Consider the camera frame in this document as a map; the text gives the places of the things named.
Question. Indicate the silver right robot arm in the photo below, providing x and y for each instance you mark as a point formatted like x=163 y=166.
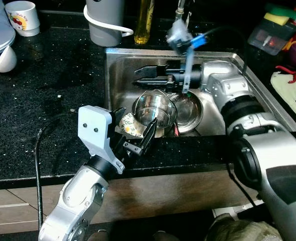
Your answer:
x=278 y=160

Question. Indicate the dark robot foot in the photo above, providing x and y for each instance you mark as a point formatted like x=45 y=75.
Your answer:
x=165 y=236
x=98 y=236

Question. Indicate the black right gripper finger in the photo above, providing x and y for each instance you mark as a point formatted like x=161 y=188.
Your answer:
x=148 y=82
x=152 y=70

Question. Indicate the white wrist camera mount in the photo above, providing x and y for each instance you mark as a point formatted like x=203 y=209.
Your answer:
x=178 y=35
x=95 y=130

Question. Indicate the grey plastic jug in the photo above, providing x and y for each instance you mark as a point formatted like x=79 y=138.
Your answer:
x=105 y=25

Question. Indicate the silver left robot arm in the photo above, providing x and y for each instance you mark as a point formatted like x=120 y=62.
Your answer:
x=72 y=201

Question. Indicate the dark left robot foot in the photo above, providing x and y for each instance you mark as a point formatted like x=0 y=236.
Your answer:
x=98 y=236

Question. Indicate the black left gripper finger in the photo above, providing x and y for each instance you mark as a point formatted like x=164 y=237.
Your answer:
x=119 y=117
x=149 y=136

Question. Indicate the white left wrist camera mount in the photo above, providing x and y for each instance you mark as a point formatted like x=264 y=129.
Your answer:
x=95 y=130

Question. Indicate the clear plastic box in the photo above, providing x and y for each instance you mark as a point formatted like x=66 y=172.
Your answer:
x=268 y=40

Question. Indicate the steel sink faucet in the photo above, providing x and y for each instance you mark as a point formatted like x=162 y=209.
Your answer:
x=180 y=7

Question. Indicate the grey stone-look drawer front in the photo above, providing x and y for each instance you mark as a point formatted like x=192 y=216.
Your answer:
x=7 y=228
x=7 y=213
x=7 y=197

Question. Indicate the white printed mug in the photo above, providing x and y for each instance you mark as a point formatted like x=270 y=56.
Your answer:
x=25 y=22

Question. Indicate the dark right robot foot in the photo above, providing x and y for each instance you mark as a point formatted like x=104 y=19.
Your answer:
x=165 y=236

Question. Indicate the pale green cloth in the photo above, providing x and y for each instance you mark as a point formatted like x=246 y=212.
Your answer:
x=286 y=93

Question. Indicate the yellow green sponge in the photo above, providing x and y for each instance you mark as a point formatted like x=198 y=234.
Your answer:
x=278 y=17

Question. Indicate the shallow stainless steel bowl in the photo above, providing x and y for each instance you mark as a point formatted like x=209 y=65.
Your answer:
x=188 y=113

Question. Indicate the floral printed ceramic bowl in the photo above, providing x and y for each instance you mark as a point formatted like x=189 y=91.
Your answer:
x=130 y=125

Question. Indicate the yellow oil bottle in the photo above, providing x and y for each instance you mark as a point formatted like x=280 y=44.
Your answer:
x=143 y=27

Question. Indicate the grey stone-look cabinet door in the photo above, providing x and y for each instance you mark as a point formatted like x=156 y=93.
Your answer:
x=163 y=196

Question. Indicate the stainless steel sink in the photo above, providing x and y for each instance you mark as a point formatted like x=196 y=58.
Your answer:
x=123 y=65

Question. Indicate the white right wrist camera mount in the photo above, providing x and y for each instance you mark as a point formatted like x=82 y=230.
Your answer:
x=178 y=35

